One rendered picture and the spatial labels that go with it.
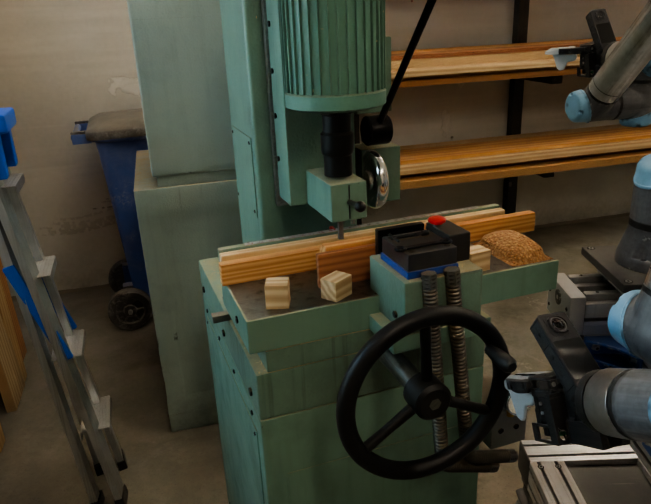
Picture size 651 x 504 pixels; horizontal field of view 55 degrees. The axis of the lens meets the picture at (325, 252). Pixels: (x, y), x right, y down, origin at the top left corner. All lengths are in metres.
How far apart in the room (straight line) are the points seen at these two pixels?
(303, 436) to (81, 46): 2.59
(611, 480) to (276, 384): 1.04
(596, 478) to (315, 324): 1.02
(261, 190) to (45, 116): 2.24
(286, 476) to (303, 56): 0.72
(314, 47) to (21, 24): 2.50
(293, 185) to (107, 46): 2.26
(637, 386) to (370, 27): 0.66
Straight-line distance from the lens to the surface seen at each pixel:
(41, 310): 1.78
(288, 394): 1.09
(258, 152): 1.29
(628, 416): 0.71
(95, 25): 3.38
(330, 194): 1.11
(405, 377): 1.00
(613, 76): 1.55
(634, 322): 0.84
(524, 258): 1.22
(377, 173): 1.28
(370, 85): 1.07
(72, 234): 3.57
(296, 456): 1.17
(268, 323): 1.02
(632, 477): 1.88
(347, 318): 1.06
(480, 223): 1.32
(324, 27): 1.04
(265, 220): 1.33
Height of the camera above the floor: 1.35
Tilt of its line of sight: 21 degrees down
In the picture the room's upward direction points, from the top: 3 degrees counter-clockwise
